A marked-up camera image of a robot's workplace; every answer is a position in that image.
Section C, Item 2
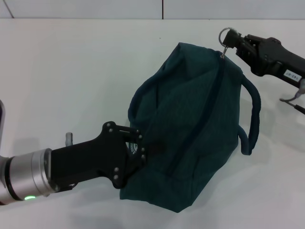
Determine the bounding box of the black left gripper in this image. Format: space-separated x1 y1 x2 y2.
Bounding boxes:
49 121 165 192

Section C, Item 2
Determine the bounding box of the dark teal fabric lunch bag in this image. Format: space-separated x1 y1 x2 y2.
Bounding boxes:
119 27 262 207

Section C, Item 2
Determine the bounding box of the left arm connector cable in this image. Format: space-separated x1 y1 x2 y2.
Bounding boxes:
65 131 78 190

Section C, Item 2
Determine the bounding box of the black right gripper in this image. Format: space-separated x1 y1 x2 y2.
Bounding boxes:
223 31 305 87

